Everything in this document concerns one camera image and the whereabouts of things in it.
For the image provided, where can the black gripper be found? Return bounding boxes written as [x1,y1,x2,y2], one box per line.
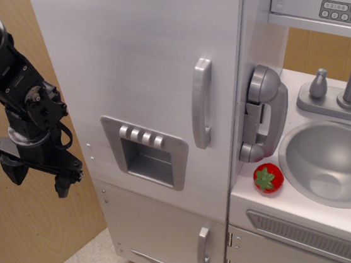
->
[0,133,83,199]

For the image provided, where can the silver fridge door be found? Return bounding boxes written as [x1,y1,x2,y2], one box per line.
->
[31,0,242,222]

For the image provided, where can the silver fridge door handle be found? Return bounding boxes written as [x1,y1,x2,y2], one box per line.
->
[191,58,212,149]

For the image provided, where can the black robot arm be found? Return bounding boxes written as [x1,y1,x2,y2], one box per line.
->
[0,20,83,198]

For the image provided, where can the silver lower freezer door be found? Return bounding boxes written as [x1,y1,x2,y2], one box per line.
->
[93,179,226,263]

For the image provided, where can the brass cabinet hinge upper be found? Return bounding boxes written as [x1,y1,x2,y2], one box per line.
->
[227,232,233,247]

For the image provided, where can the grey oven vent panel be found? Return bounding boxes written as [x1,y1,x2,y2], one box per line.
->
[246,209,351,263]

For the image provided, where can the red toy strawberry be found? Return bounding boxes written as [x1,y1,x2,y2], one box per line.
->
[253,163,285,194]

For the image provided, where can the white toy kitchen cabinet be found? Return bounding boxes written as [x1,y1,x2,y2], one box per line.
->
[227,0,351,263]

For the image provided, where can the silver round sink basin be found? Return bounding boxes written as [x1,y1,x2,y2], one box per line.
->
[278,121,351,209]

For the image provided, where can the grey faucet with base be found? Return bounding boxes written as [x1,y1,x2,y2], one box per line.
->
[297,68,351,121]

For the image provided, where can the silver lower door handle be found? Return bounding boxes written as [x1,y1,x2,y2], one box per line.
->
[197,226,210,263]

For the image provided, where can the grey toy wall phone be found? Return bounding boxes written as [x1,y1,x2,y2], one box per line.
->
[239,65,289,163]

